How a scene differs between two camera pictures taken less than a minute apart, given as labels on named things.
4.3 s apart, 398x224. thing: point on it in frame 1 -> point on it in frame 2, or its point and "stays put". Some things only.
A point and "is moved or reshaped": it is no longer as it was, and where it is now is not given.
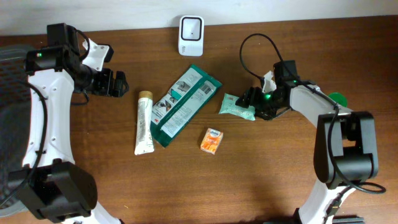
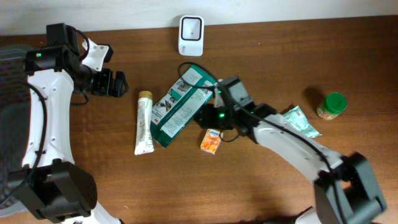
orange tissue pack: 211,140 stays put
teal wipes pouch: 229,106 is moved or reshaped
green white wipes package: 181,105 stays put
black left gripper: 122,87 stays put
